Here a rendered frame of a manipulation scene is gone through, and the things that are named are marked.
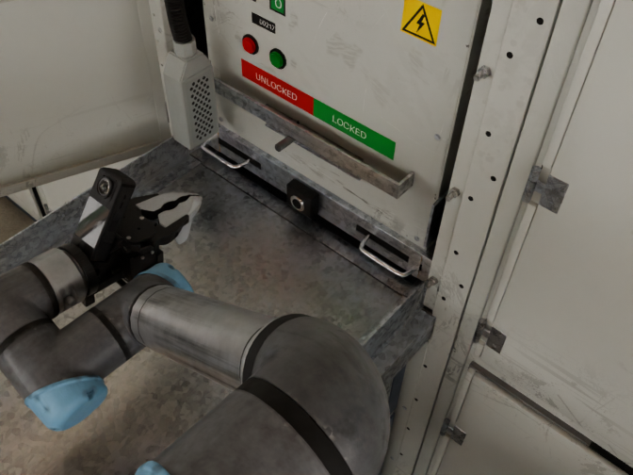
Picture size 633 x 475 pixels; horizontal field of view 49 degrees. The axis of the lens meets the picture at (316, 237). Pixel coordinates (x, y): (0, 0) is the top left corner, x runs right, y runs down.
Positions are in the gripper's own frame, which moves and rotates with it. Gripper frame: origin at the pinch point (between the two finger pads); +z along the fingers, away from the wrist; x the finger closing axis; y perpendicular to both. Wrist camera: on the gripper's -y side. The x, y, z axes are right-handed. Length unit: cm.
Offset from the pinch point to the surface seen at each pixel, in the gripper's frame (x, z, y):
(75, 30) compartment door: -40.2, 9.9, -6.4
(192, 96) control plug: -18.4, 16.5, -1.7
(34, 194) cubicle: -110, 35, 82
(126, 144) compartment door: -38.8, 18.1, 19.1
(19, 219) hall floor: -125, 36, 103
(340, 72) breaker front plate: 5.0, 23.7, -14.2
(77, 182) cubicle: -75, 29, 55
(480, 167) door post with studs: 31.6, 19.4, -13.9
